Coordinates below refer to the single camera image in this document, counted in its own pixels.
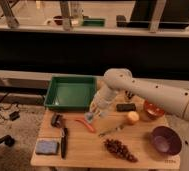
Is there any black power adapter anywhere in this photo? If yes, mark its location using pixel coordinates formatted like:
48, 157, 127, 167
9, 111, 20, 121

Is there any black rectangular block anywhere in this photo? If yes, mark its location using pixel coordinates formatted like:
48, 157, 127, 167
116, 103, 136, 112

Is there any silver fork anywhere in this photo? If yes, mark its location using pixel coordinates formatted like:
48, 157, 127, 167
98, 124, 125, 137

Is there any grey-blue towel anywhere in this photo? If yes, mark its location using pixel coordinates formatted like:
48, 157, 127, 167
85, 112, 94, 122

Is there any yellow round fruit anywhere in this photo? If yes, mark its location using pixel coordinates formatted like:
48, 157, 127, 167
127, 111, 140, 125

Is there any brown grape bunch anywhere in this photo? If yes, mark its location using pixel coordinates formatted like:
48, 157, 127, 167
104, 139, 138, 163

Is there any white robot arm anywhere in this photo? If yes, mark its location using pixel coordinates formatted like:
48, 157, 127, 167
90, 68, 189, 171

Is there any green plastic tray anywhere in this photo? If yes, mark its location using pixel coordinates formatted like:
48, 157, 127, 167
44, 76, 97, 111

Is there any blue sponge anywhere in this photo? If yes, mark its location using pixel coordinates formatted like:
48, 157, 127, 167
35, 140, 59, 155

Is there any purple bowl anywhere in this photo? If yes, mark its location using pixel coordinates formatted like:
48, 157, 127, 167
151, 126, 182, 155

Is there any black binder clip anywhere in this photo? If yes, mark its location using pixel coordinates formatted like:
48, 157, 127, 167
125, 92, 134, 101

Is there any small black brush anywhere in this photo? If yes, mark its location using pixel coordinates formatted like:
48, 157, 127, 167
51, 114, 63, 128

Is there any red bowl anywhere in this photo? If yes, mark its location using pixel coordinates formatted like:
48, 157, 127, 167
143, 101, 165, 120

